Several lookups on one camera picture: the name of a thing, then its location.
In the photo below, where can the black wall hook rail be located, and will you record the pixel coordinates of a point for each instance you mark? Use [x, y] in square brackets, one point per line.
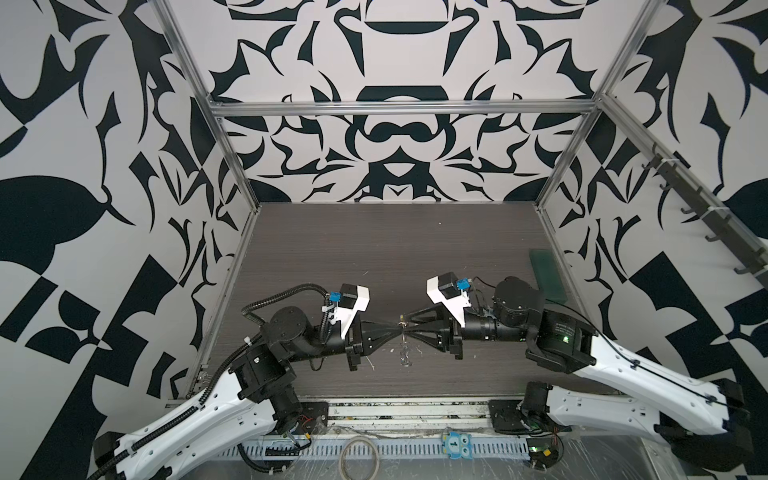
[703, 205]

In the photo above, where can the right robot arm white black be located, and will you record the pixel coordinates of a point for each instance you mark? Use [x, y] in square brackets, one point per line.
[704, 423]

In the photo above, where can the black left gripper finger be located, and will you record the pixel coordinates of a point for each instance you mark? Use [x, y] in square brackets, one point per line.
[374, 340]
[372, 326]

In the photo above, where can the green rectangular plastic case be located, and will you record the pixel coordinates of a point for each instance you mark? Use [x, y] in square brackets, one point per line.
[547, 275]

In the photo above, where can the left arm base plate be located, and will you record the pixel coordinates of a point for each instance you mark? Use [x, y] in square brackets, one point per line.
[303, 418]

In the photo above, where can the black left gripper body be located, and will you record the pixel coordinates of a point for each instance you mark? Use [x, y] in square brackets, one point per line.
[354, 346]

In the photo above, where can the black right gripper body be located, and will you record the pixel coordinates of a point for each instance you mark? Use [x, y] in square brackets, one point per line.
[457, 342]

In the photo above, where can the white tape roll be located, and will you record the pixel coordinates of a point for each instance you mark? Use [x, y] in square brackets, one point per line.
[358, 449]

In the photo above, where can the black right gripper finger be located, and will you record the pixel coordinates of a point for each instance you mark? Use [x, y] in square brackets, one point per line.
[437, 339]
[432, 315]

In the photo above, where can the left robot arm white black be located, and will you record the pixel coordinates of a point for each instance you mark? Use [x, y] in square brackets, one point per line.
[249, 396]

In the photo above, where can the blue monster sticker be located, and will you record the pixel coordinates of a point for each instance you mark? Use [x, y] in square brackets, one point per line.
[457, 445]

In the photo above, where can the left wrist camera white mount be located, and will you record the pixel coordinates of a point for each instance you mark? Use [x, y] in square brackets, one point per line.
[343, 305]

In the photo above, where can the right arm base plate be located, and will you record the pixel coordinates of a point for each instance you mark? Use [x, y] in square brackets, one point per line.
[507, 418]

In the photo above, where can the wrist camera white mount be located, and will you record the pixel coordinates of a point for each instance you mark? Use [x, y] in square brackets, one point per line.
[452, 293]
[343, 305]

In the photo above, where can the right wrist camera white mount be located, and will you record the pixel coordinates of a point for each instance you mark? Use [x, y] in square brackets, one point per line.
[452, 293]

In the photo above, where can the metal keyring with keys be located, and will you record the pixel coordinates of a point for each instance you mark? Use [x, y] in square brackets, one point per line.
[405, 349]

